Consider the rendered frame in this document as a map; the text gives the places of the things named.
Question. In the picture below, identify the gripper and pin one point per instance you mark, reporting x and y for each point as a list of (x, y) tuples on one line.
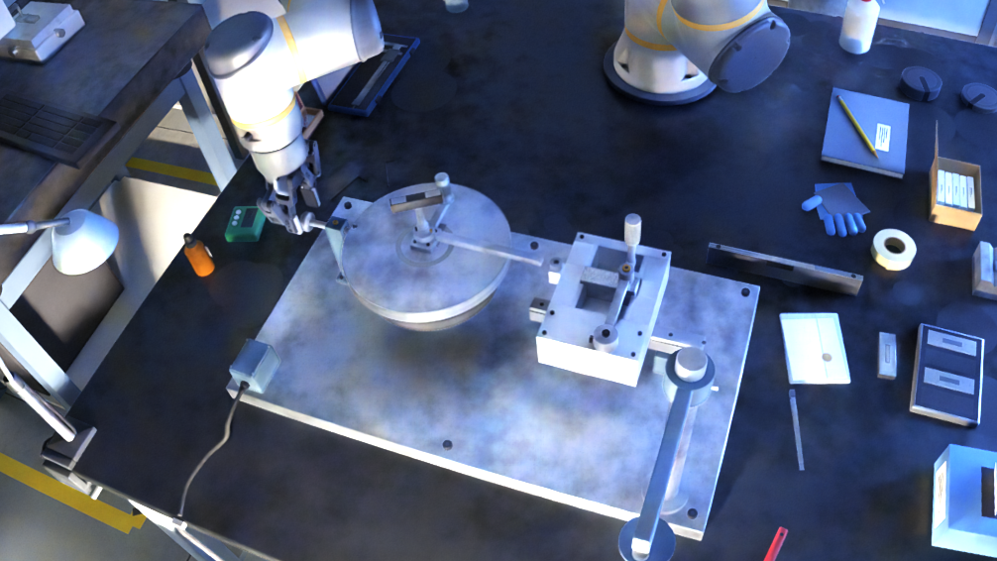
[(300, 185)]

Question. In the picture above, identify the silver crank lock pin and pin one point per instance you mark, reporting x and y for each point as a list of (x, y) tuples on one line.
[(331, 225)]

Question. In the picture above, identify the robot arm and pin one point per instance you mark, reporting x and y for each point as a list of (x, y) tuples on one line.
[(265, 70)]

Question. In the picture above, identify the silver T-knob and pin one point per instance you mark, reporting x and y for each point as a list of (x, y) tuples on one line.
[(424, 209)]

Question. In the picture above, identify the silver crank disc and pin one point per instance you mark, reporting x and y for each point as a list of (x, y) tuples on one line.
[(436, 284)]

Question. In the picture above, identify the white carriage block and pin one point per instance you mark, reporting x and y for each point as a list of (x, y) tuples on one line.
[(584, 343)]

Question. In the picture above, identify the grey hold-down lever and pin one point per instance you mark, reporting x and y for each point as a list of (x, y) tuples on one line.
[(619, 300)]

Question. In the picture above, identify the small grey coupon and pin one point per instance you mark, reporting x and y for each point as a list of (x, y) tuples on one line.
[(887, 356)]

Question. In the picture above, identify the grey coupon strip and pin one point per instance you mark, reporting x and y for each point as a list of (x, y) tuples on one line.
[(948, 381), (952, 343)]

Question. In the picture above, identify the green timer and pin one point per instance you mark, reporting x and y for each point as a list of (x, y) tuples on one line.
[(245, 224)]

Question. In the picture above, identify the orange bottle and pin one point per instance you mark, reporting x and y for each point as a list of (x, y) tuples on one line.
[(199, 257)]

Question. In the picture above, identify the grey junction box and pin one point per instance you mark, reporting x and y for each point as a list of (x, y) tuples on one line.
[(255, 366)]

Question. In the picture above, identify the blue tool tray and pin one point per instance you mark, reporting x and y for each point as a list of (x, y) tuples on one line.
[(374, 78)]

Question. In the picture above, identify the white desk lamp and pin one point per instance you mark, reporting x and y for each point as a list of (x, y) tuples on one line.
[(82, 243)]

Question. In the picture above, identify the silver connecting rod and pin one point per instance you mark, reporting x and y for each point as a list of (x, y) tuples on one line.
[(491, 251)]

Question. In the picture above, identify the grey side table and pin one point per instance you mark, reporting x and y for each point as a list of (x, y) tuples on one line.
[(93, 70)]

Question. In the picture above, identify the dark keyboard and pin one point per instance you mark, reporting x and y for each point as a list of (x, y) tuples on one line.
[(54, 128)]

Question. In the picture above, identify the grey device box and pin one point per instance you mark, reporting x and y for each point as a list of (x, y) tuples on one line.
[(39, 30)]

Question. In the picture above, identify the white flat tray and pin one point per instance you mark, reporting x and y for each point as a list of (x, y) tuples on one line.
[(810, 347)]

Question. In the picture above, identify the blue glove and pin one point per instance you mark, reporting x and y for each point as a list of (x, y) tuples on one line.
[(840, 204)]

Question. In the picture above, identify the thin steel ruler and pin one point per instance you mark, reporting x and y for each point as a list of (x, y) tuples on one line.
[(797, 428)]

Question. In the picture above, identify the blue notebook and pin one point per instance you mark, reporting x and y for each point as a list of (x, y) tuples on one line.
[(849, 148)]

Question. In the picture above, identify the yellow pencil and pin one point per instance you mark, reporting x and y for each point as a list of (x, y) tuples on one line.
[(857, 126)]

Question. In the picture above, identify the red tool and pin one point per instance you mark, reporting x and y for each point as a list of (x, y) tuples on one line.
[(776, 544)]

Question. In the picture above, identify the white tape roll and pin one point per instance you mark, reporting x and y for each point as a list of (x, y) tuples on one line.
[(882, 251)]

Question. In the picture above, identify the white plastic bottle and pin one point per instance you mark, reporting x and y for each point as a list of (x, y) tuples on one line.
[(858, 27)]

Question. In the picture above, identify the dark round weight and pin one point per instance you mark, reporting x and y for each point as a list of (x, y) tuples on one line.
[(921, 84), (980, 96)]

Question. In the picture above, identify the cardboard box of white pieces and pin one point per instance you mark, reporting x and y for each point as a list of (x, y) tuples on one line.
[(956, 210)]

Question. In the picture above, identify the dark tray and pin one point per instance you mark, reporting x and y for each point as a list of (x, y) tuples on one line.
[(946, 405)]

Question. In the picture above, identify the grey block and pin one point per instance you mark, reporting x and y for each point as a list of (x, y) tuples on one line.
[(985, 273)]

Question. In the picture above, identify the light blue box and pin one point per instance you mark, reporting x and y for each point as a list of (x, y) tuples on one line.
[(958, 498)]

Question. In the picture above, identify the silver machine base plate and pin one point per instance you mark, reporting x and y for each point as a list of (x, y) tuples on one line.
[(436, 389)]

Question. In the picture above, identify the dark rail bar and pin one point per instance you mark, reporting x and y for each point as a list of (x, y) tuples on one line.
[(787, 269)]

